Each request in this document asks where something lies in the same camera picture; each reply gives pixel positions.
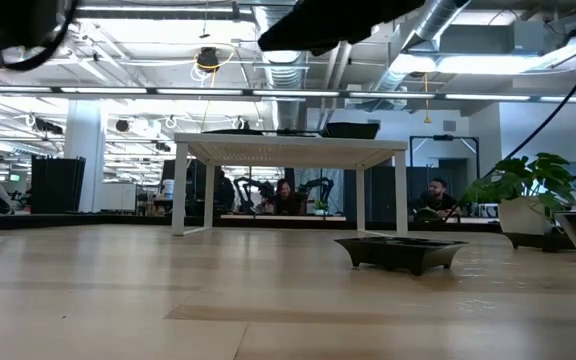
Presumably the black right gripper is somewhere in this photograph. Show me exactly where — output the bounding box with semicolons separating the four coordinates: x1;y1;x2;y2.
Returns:
257;0;427;56

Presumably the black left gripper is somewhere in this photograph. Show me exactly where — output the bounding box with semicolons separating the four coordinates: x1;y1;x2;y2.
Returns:
0;0;72;36

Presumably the wavy square black plate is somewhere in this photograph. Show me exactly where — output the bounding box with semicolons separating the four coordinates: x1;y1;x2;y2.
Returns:
321;122;382;141

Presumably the long ceiling light bar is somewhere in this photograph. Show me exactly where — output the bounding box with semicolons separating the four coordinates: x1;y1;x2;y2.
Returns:
0;84;576;103

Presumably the white perforated metal shelf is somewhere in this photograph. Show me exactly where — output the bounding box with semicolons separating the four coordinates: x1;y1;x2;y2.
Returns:
171;132;409;239

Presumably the white pillar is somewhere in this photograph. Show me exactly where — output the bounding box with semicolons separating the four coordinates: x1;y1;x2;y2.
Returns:
65;99;107;214

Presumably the green leafy plant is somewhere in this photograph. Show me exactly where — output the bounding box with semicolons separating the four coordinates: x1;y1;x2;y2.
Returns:
461;152;576;217

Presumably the white plant pot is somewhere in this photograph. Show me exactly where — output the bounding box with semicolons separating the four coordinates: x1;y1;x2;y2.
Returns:
496;196;555;236

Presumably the yellow hanging cord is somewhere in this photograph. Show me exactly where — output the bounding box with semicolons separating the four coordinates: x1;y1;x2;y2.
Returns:
421;72;432;125

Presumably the black ceiling cable reel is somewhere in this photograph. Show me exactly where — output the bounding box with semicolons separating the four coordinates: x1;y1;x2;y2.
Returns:
195;46;222;74

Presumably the black frame stand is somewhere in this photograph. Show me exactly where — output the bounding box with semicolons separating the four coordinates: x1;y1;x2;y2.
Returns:
408;134;481;221

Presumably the black aluminium table frame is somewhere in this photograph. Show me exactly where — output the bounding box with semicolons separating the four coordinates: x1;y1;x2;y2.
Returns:
0;212;502;234

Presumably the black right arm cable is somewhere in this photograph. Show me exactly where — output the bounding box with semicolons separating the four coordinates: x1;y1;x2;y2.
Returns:
445;29;576;224

